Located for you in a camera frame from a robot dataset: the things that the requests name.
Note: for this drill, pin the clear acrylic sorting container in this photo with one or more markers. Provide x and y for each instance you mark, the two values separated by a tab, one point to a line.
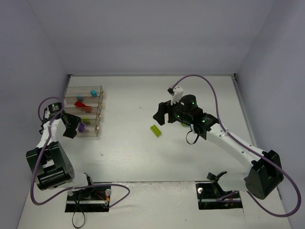
95	102

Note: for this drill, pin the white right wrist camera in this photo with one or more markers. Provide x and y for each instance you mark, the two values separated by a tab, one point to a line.
176	93

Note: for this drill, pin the purple sloped 2x4 brick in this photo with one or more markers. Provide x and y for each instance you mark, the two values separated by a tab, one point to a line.
82	127

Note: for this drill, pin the green 2x4 brick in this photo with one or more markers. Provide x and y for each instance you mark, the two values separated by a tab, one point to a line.
156	131

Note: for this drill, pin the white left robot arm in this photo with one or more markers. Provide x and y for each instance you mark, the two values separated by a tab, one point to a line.
50	166

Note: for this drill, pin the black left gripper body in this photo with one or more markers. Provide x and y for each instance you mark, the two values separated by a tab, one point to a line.
72	125

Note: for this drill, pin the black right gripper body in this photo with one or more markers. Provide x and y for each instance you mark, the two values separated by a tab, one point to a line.
167	112

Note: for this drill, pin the small teal brick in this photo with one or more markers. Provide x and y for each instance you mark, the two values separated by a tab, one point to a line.
80	98

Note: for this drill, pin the teal cube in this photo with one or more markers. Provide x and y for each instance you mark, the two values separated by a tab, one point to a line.
93	93

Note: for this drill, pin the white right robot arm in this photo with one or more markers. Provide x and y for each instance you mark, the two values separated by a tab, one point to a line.
263	176

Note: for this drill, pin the green curved brick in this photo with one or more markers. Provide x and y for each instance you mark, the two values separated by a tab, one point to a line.
86	121

